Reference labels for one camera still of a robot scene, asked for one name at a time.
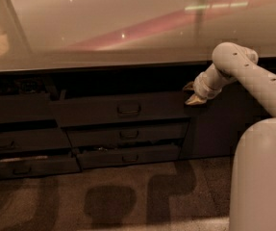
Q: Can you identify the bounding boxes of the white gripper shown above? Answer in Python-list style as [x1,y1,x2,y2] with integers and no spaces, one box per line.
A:
[183,72,222,106]

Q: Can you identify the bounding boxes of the dark cabinet door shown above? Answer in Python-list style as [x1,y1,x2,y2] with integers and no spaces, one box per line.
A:
[180,61,276,159]

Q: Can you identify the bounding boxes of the dark drawer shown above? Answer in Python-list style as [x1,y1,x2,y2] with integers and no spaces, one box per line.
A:
[0,93,53,124]
[50,91,200,127]
[77,144,180,169]
[67,122,188,147]
[0,128,70,153]
[0,155,80,180]

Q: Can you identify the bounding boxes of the items in left drawer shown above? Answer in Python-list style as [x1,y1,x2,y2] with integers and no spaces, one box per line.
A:
[0,78,45,95]

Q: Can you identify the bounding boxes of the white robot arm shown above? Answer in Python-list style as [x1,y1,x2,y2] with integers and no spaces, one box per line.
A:
[185,42,276,231]

